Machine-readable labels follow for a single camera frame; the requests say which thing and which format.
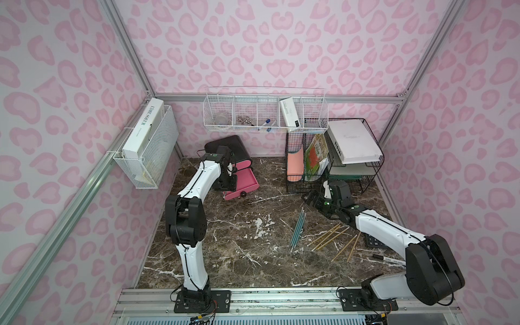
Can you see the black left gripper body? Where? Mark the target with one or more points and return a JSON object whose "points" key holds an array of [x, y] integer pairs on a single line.
{"points": [[227, 181]]}

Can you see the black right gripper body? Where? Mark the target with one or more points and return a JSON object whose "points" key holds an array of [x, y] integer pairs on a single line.
{"points": [[315, 199]]}

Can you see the pink top drawer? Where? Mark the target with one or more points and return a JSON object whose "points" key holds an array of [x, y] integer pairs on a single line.
{"points": [[245, 164]]}

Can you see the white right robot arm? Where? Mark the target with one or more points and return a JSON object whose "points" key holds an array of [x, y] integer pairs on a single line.
{"points": [[432, 272]]}

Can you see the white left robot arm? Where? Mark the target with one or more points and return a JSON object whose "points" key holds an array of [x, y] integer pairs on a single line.
{"points": [[186, 226]]}

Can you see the green red booklet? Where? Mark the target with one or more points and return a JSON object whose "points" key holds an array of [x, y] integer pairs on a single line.
{"points": [[316, 158]]}

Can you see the black calculator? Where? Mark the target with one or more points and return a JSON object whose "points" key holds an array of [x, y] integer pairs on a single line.
{"points": [[373, 243]]}

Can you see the pink folder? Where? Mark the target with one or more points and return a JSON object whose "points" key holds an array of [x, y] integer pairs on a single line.
{"points": [[295, 166]]}

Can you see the white paper stack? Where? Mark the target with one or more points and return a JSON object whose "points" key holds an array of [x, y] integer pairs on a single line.
{"points": [[353, 142]]}

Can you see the black white marker pen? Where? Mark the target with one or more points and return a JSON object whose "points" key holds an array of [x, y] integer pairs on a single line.
{"points": [[388, 260]]}

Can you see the white box in basket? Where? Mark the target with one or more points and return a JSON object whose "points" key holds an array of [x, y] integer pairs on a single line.
{"points": [[289, 112]]}

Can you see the white book in side basket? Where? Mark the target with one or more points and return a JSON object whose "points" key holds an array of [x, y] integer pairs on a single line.
{"points": [[144, 129]]}

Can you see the black wire paper tray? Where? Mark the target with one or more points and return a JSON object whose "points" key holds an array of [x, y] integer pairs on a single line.
{"points": [[360, 176]]}

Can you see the black wire file rack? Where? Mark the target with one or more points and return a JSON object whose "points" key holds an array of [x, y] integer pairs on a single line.
{"points": [[294, 141]]}

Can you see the white wire wall basket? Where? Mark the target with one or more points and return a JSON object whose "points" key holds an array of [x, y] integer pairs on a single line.
{"points": [[246, 108]]}

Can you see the white side wire basket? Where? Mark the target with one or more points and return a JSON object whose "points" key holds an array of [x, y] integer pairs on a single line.
{"points": [[147, 172]]}

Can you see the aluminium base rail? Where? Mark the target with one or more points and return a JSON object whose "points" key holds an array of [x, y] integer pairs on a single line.
{"points": [[290, 305]]}

